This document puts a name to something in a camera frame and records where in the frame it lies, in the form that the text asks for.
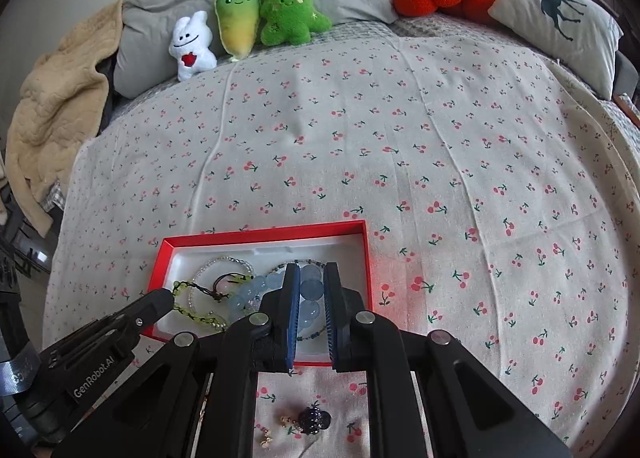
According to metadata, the light blue bead bracelet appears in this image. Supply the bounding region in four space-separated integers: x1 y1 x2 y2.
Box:
226 262 331 334

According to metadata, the dark thin bead bracelet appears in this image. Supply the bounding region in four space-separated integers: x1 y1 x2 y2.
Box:
264 257 331 343

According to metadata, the green beaded bracelet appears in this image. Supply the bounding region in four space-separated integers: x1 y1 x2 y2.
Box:
171 273 254 332

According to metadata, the clear crystal bracelet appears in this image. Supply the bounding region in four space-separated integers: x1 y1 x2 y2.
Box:
185 254 257 324

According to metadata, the black hair claw clip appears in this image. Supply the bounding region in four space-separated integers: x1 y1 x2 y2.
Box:
297 402 332 435

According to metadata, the small gold earring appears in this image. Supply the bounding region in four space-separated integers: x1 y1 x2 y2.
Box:
259 429 273 448
280 416 298 428

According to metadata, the red jewelry box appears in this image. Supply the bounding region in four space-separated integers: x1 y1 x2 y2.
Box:
144 220 372 366

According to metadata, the cherry print bed sheet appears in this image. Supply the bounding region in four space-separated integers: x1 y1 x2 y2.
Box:
43 32 639 457

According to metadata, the beige blanket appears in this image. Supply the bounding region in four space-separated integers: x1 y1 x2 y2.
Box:
4 0 122 236

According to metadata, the white bunny plush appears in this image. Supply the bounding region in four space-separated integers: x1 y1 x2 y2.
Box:
168 10 217 82

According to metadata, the green tree plush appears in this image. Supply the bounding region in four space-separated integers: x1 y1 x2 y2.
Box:
260 0 332 47

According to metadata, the green yellow radish plush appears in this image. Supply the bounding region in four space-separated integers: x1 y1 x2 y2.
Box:
214 0 260 61

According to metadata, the white deer pillow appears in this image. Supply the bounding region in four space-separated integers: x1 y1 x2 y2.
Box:
488 0 624 100

